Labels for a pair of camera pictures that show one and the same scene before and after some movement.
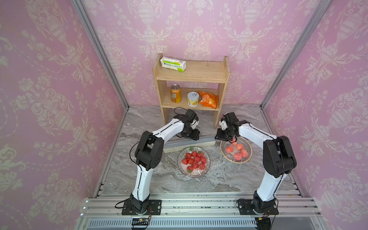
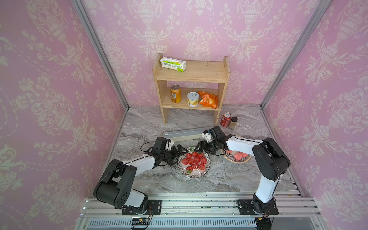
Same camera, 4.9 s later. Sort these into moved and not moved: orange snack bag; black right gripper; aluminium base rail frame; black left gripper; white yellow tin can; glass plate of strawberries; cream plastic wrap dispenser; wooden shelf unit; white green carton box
Moved: cream plastic wrap dispenser; black left gripper; black right gripper
Not moved: wooden shelf unit; white green carton box; orange snack bag; aluminium base rail frame; glass plate of strawberries; white yellow tin can
